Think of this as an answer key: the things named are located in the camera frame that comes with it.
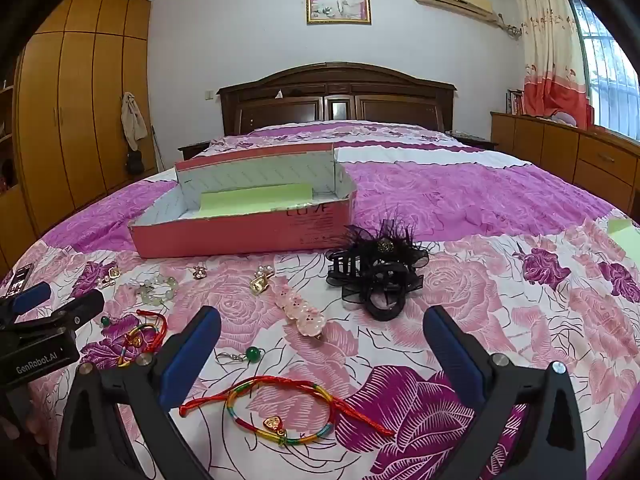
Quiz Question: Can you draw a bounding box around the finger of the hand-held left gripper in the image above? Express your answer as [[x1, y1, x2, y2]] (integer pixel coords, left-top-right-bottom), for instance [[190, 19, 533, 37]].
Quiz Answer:
[[0, 281, 53, 332], [47, 289, 106, 333]]

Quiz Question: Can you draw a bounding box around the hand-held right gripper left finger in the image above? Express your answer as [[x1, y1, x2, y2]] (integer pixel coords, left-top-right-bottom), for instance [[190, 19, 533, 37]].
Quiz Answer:
[[55, 305, 223, 480]]

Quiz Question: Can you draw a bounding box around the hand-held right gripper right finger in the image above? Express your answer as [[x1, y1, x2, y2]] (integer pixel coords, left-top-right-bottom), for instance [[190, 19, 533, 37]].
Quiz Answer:
[[422, 305, 588, 480]]

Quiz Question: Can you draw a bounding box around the green bead bracelet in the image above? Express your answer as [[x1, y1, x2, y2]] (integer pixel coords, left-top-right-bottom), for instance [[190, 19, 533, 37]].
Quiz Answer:
[[135, 272, 180, 307]]

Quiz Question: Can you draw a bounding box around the black round hair clip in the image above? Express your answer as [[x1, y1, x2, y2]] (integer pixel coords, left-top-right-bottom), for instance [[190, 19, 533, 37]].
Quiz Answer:
[[361, 264, 425, 324]]

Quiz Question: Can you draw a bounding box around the gold pendant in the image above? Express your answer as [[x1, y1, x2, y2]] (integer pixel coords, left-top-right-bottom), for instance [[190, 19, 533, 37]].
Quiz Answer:
[[250, 264, 277, 297]]

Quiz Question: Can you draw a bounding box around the gold hair clip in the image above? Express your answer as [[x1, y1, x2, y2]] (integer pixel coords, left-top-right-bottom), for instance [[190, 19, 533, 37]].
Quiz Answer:
[[276, 286, 327, 339]]

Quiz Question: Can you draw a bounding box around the pink cardboard box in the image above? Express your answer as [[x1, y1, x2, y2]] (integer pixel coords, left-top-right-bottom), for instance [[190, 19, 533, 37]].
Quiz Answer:
[[127, 142, 358, 259]]

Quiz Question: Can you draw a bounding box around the black feather hair clip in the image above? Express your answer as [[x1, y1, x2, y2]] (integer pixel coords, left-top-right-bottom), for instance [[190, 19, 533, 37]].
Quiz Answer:
[[345, 217, 432, 281]]

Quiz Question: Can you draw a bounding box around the black claw hair clip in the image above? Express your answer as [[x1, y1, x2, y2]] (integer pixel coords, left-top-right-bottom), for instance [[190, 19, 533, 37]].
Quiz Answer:
[[326, 249, 375, 287]]

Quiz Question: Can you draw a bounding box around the black rectangular device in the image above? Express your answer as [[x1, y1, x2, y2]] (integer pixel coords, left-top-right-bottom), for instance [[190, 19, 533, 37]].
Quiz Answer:
[[0, 263, 35, 297]]

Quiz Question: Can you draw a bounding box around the pink floral blanket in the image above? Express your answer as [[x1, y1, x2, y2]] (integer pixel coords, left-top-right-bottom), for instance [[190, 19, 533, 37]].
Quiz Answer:
[[0, 120, 640, 480]]

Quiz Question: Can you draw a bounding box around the light green paper sheet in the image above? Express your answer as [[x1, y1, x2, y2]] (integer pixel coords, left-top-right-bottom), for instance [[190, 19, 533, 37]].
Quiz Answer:
[[606, 217, 640, 257], [199, 182, 313, 221]]

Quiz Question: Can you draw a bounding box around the dark wooden nightstand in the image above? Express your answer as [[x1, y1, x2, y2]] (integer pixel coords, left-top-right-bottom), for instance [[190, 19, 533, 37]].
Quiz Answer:
[[445, 130, 499, 152], [178, 140, 214, 162]]

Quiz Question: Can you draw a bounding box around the beige hanging towel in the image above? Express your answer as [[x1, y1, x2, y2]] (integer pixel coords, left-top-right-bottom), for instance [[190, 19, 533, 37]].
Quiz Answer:
[[120, 92, 149, 152]]

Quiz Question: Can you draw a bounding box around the wooden wardrobe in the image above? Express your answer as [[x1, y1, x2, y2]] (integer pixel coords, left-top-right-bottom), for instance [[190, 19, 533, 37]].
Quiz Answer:
[[0, 0, 153, 277]]

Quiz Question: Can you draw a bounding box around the wooden low cabinet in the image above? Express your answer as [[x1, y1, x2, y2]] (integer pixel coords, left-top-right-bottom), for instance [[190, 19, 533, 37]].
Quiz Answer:
[[490, 111, 640, 217]]

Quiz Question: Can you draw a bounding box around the dark wooden headboard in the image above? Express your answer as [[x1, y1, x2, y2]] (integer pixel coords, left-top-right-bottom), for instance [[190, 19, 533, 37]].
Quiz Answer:
[[216, 62, 458, 137]]

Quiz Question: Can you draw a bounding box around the pink floral curtain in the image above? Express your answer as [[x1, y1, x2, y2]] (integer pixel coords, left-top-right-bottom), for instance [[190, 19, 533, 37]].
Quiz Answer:
[[512, 0, 594, 129]]

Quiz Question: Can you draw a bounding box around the barred window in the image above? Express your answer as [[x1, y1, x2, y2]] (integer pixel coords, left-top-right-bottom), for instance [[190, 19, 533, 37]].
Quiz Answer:
[[569, 0, 640, 137]]

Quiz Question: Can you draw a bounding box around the rainbow cord bracelet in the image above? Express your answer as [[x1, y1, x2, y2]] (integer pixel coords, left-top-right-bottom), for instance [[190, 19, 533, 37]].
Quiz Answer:
[[179, 375, 397, 449], [116, 308, 169, 369]]

